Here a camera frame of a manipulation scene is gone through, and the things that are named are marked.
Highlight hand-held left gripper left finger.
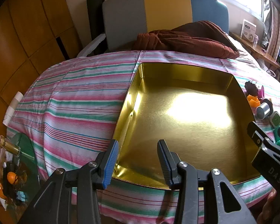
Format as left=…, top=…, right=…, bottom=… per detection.
left=18, top=139, right=119, bottom=224

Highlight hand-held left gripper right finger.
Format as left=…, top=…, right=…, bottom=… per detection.
left=157, top=139, right=257, bottom=224

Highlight glass jar with black lid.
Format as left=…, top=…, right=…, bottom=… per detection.
left=254, top=99, right=274, bottom=120

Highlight orange connected blocks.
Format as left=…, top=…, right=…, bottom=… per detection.
left=247, top=94, right=261, bottom=108

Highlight gold metal tin tray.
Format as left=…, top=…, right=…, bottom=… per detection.
left=111, top=63, right=263, bottom=190

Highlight brown spiky massager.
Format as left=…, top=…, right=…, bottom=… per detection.
left=245, top=81, right=259, bottom=97

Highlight person's right hand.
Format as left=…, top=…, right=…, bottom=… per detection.
left=257, top=188, right=279, bottom=224

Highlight pink green striped blanket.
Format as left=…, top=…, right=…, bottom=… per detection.
left=8, top=50, right=280, bottom=224

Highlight wooden shelf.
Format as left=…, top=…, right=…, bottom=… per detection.
left=231, top=31, right=280, bottom=68

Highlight glass side table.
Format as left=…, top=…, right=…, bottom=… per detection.
left=0, top=133, right=40, bottom=215

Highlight small blue item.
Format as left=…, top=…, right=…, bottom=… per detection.
left=16, top=191, right=28, bottom=202

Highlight white cardboard box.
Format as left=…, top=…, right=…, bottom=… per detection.
left=240, top=19, right=257, bottom=41

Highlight striped curtain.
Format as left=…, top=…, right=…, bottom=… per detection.
left=262, top=0, right=280, bottom=59

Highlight brown padded duvet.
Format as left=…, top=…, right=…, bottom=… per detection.
left=131, top=21, right=240, bottom=59

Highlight white paper roll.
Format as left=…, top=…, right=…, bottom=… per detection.
left=2, top=91, right=24, bottom=125

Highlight grey yellow blue headboard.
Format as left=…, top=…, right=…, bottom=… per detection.
left=102, top=0, right=229, bottom=52

